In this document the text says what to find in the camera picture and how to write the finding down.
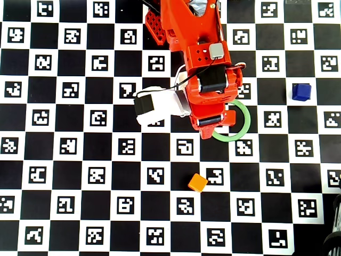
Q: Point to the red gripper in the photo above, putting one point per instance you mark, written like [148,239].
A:
[210,121]

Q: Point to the red cube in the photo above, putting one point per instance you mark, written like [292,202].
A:
[231,118]

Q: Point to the orange cube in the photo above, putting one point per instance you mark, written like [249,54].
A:
[197,183]

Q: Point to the blue cube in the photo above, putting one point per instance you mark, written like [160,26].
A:
[301,92]

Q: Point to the red robot arm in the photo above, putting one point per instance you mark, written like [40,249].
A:
[186,26]

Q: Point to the red robot base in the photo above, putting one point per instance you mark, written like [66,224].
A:
[155,26]

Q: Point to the grey square module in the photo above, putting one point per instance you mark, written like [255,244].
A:
[216,50]

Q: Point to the grey tape wrap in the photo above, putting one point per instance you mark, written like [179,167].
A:
[199,6]

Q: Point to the black white marker board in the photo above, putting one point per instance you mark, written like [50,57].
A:
[80,160]

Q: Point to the black ribbed tripod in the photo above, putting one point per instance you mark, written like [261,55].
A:
[333,242]

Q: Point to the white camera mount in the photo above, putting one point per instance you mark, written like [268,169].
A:
[165,106]

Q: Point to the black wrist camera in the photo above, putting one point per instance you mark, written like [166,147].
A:
[144,104]

